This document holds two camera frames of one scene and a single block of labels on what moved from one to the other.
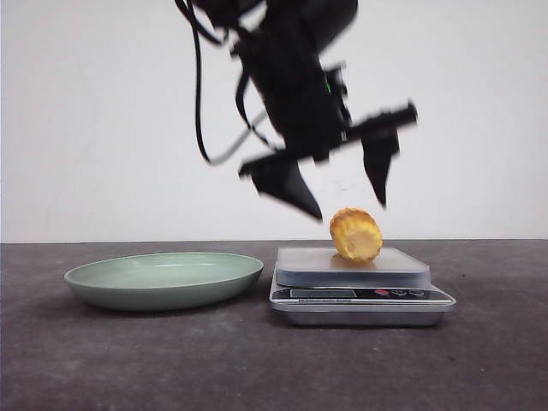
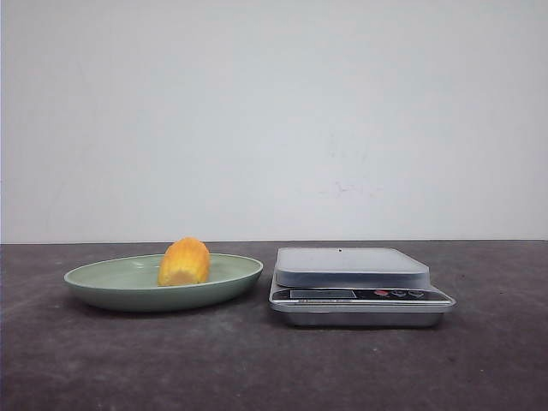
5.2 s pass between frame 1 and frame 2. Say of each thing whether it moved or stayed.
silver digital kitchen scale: stayed
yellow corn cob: moved
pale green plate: stayed
